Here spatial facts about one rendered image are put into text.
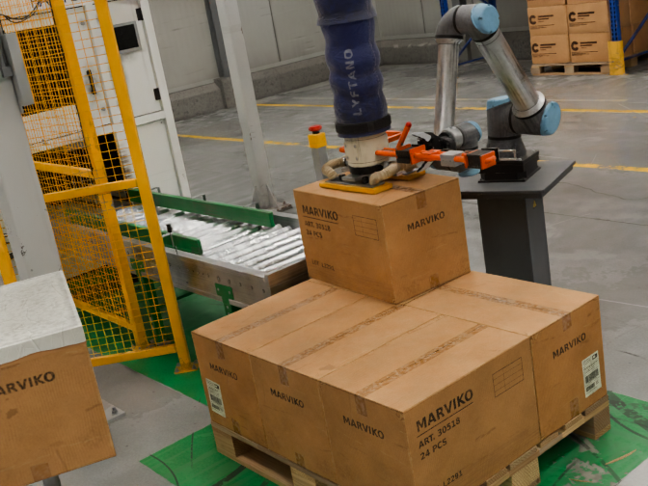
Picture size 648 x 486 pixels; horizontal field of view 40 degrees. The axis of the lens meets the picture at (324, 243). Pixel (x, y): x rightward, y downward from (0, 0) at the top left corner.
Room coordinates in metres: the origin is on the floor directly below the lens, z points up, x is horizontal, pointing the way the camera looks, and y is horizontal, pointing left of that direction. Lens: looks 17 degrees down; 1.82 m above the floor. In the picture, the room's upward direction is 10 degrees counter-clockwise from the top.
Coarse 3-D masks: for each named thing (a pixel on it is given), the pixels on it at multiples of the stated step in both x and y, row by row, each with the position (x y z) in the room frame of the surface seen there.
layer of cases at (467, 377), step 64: (256, 320) 3.31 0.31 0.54; (320, 320) 3.19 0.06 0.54; (384, 320) 3.08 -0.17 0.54; (448, 320) 2.98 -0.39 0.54; (512, 320) 2.88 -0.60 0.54; (576, 320) 2.88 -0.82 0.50; (256, 384) 2.99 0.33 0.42; (320, 384) 2.68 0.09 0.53; (384, 384) 2.57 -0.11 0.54; (448, 384) 2.49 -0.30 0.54; (512, 384) 2.66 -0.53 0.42; (576, 384) 2.86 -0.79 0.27; (320, 448) 2.73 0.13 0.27; (384, 448) 2.46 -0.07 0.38; (448, 448) 2.47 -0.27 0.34; (512, 448) 2.64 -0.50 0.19
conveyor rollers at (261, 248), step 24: (120, 216) 5.55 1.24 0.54; (144, 216) 5.37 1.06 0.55; (168, 216) 5.27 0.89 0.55; (192, 216) 5.16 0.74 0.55; (216, 240) 4.60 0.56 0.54; (240, 240) 4.48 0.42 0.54; (264, 240) 4.45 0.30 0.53; (288, 240) 4.33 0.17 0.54; (240, 264) 4.06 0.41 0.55; (264, 264) 4.02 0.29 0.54
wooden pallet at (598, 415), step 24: (600, 408) 2.94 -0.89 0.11; (216, 432) 3.30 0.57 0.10; (576, 432) 2.98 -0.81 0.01; (600, 432) 2.93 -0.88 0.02; (240, 456) 3.21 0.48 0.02; (264, 456) 3.18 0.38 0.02; (528, 456) 2.68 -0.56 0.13; (288, 480) 2.97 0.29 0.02; (312, 480) 2.80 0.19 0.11; (504, 480) 2.60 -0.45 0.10; (528, 480) 2.68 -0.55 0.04
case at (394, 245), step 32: (320, 192) 3.58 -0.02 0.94; (352, 192) 3.49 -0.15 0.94; (384, 192) 3.40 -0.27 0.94; (416, 192) 3.31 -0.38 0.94; (448, 192) 3.40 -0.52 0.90; (320, 224) 3.58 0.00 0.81; (352, 224) 3.38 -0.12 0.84; (384, 224) 3.22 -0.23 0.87; (416, 224) 3.30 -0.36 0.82; (448, 224) 3.38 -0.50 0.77; (320, 256) 3.61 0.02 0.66; (352, 256) 3.41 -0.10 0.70; (384, 256) 3.24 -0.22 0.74; (416, 256) 3.28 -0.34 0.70; (448, 256) 3.37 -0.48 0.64; (352, 288) 3.45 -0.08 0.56; (384, 288) 3.26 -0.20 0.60; (416, 288) 3.27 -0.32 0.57
